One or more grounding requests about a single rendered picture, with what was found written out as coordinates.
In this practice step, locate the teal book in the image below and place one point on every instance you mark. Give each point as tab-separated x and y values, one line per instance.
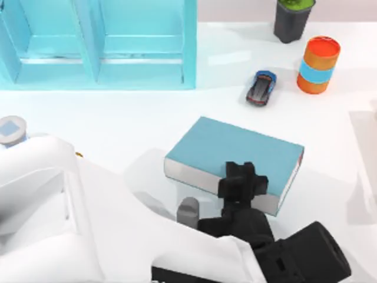
235	144

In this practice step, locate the pale grey rounded box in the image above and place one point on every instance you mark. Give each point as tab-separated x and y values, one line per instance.
188	212

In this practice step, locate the blue and grey toy car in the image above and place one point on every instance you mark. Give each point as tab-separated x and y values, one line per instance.
261	87

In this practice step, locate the orange and blue can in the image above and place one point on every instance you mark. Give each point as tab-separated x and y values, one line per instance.
316	70

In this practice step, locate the light blue rack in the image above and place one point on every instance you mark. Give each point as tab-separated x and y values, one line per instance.
141	73

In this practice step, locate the dark grey plant pot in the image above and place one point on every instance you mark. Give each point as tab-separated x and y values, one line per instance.
290	23

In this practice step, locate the grey cap with blue square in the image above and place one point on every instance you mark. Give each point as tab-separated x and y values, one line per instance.
11	131

